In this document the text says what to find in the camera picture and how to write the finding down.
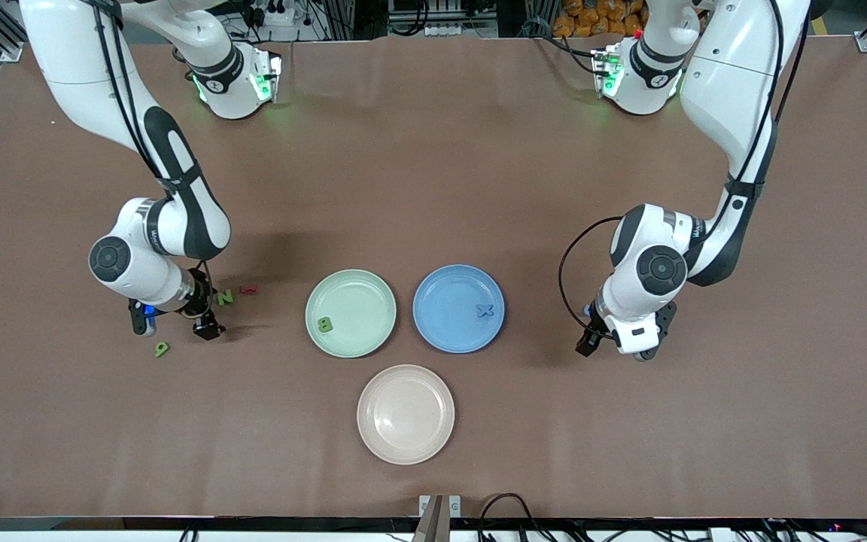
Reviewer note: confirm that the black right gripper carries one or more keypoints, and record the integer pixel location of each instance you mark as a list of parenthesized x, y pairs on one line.
[(199, 305)]

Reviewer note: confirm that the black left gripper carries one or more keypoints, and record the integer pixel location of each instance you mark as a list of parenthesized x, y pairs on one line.
[(588, 340)]

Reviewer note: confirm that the green letter N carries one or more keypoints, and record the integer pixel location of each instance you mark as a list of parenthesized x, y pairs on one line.
[(224, 297)]

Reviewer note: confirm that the blue letter X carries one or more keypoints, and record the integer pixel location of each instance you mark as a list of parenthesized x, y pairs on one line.
[(485, 310)]

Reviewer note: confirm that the green capital letter B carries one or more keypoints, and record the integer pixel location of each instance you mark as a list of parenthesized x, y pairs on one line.
[(324, 325)]

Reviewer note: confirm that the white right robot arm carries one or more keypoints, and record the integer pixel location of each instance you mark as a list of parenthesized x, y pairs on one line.
[(151, 284)]

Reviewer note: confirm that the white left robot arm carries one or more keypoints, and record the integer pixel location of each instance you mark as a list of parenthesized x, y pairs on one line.
[(629, 301)]

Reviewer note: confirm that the green lowercase letter b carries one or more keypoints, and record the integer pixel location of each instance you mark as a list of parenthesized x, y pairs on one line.
[(158, 352)]

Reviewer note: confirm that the blue plate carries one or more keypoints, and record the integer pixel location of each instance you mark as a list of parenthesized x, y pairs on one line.
[(448, 301)]

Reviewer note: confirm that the light green plate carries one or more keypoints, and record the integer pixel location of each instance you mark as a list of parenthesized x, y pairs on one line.
[(358, 301)]

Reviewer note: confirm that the beige plate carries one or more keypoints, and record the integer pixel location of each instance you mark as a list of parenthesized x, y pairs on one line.
[(406, 414)]

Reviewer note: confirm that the brown table cover sheet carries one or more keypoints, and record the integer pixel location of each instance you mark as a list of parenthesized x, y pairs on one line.
[(433, 188)]

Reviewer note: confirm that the white power strip with plugs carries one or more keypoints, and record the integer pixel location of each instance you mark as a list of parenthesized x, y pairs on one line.
[(287, 21)]

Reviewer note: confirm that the orange packets pile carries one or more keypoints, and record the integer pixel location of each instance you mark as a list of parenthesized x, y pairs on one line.
[(591, 15)]

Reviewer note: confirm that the grey metal camera mount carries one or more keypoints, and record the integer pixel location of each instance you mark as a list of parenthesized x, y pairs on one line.
[(433, 519)]

